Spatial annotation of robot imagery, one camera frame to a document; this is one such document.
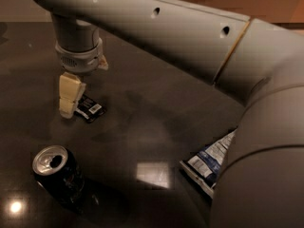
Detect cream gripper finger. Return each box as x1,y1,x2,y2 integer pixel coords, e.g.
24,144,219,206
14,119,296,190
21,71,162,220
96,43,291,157
98,55,109,70
59,72,86,119

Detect black rxbar chocolate wrapper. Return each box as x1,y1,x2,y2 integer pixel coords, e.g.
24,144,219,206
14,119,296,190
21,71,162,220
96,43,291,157
74,94,106,124

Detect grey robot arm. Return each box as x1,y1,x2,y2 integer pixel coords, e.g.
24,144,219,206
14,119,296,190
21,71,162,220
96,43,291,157
34,0,304,228

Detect black soda can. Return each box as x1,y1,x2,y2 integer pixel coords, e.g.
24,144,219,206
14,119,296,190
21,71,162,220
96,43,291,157
32,145,85,213

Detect blue white chip bag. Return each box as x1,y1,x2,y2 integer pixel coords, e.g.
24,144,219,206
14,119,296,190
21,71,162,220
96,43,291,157
180,129,236,199

